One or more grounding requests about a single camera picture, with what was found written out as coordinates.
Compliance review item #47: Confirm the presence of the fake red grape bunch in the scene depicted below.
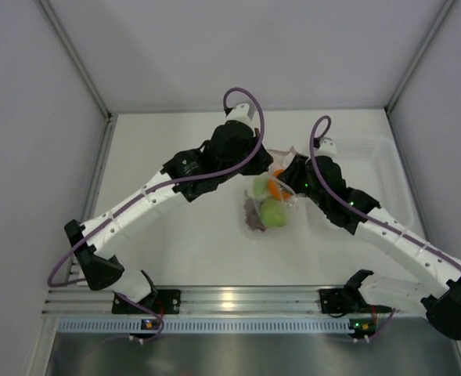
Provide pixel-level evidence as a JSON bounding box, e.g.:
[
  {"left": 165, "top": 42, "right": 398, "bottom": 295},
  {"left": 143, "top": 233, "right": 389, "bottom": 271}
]
[{"left": 243, "top": 197, "right": 266, "bottom": 232}]

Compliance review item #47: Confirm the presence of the clear zip top bag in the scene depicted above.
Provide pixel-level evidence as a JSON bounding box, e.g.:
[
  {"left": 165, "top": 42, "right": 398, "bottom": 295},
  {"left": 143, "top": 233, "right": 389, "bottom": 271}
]
[{"left": 243, "top": 146, "right": 299, "bottom": 236}]

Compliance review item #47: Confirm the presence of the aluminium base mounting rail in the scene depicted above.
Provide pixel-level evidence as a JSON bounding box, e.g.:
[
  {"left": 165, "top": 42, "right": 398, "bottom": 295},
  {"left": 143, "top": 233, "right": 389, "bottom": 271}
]
[{"left": 41, "top": 284, "right": 461, "bottom": 316}]

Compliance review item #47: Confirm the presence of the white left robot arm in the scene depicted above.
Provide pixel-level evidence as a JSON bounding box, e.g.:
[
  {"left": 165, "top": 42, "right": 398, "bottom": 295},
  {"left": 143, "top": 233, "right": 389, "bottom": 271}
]
[{"left": 64, "top": 120, "right": 272, "bottom": 313}]

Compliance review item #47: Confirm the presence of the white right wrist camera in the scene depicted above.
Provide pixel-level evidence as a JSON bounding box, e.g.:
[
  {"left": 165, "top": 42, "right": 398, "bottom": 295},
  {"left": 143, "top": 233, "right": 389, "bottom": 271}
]
[{"left": 316, "top": 138, "right": 337, "bottom": 157}]

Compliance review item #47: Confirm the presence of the fake green apple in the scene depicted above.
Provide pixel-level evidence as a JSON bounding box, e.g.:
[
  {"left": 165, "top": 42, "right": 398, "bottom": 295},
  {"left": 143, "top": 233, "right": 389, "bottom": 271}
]
[{"left": 259, "top": 197, "right": 287, "bottom": 229}]

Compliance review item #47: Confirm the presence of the white perforated plastic basket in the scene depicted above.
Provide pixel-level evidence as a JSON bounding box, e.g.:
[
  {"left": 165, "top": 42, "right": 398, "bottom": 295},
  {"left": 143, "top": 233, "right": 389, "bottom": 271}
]
[{"left": 331, "top": 137, "right": 414, "bottom": 228}]

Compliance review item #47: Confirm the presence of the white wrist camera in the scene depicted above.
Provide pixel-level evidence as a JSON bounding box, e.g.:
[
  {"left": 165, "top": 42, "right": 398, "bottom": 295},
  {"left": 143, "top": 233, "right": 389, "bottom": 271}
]
[
  {"left": 225, "top": 102, "right": 255, "bottom": 128},
  {"left": 316, "top": 138, "right": 337, "bottom": 157}
]

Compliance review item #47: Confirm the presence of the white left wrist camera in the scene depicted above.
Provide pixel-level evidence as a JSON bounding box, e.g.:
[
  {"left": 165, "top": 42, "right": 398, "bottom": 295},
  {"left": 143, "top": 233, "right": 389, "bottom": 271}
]
[{"left": 225, "top": 102, "right": 255, "bottom": 128}]

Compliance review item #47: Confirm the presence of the fake white cauliflower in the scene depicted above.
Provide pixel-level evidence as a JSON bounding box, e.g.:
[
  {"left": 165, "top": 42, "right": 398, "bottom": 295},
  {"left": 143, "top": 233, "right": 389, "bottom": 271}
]
[{"left": 250, "top": 175, "right": 270, "bottom": 200}]

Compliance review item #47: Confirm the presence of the fake orange persimmon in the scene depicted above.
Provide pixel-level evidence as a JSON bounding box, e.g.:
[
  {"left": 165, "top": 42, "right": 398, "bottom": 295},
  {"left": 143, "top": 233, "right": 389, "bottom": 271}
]
[{"left": 268, "top": 169, "right": 292, "bottom": 201}]

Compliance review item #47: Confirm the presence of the white slotted cable duct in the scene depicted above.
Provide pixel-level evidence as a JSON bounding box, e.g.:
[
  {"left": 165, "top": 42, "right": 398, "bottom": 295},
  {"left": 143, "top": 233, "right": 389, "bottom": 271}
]
[{"left": 58, "top": 317, "right": 355, "bottom": 334}]

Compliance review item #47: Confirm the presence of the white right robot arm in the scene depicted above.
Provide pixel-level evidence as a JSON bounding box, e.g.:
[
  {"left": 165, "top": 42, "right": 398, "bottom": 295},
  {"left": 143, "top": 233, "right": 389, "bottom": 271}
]
[{"left": 277, "top": 155, "right": 461, "bottom": 341}]

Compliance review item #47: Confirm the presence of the aluminium frame rail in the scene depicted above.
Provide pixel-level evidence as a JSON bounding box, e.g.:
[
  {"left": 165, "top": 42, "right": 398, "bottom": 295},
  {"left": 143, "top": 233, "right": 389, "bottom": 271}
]
[{"left": 35, "top": 0, "right": 112, "bottom": 119}]

